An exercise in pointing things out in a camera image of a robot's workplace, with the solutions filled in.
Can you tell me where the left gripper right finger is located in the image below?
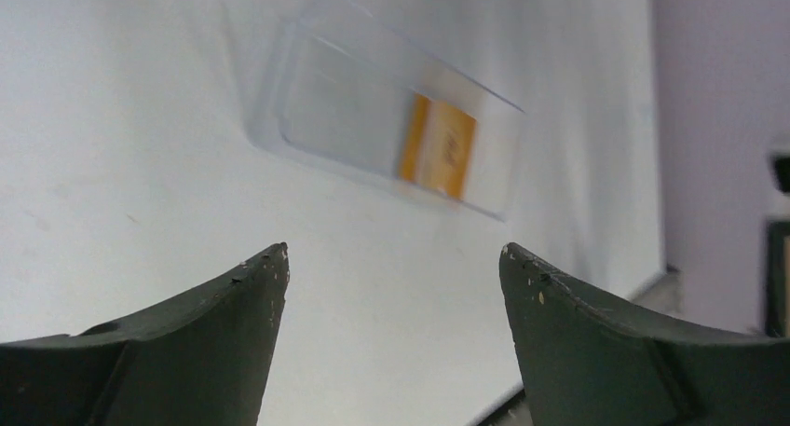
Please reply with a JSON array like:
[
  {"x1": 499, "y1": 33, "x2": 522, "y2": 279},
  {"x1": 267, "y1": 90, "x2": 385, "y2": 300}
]
[{"x1": 499, "y1": 242, "x2": 789, "y2": 425}]

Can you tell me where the gold credit card in box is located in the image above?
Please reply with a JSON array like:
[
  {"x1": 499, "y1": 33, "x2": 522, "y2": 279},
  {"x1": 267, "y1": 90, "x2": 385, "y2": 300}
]
[{"x1": 397, "y1": 93, "x2": 477, "y2": 200}]

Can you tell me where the clear plastic card box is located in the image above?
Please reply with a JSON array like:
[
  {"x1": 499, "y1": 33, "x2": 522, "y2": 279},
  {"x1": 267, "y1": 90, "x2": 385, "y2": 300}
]
[{"x1": 246, "y1": 0, "x2": 525, "y2": 220}]

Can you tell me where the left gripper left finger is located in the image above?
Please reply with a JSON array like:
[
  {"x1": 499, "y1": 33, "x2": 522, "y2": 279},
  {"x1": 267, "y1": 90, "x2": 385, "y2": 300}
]
[{"x1": 1, "y1": 243, "x2": 289, "y2": 425}]

